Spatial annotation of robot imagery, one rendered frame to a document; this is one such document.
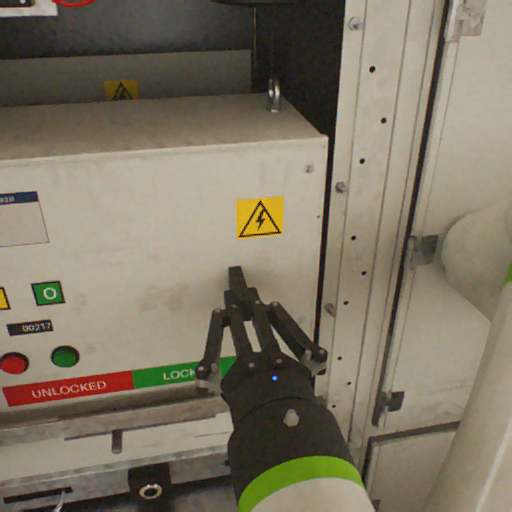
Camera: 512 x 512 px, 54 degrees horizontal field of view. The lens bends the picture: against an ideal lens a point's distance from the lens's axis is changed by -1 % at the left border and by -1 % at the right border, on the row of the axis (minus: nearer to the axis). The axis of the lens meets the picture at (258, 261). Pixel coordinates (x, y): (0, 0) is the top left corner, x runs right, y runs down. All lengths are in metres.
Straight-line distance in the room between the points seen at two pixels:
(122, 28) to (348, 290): 0.88
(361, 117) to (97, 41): 0.86
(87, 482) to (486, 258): 0.63
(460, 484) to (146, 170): 0.40
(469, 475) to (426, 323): 0.41
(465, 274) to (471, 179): 0.13
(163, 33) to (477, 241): 0.95
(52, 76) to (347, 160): 0.75
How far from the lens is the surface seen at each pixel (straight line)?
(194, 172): 0.54
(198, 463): 0.83
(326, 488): 0.35
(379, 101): 0.64
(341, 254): 0.71
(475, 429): 0.46
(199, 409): 0.69
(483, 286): 0.68
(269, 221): 0.58
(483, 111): 0.69
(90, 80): 1.21
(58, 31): 1.37
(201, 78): 1.21
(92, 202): 0.56
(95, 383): 0.70
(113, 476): 0.83
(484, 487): 0.44
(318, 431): 0.39
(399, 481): 1.12
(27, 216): 0.57
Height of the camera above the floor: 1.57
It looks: 32 degrees down
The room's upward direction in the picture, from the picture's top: straight up
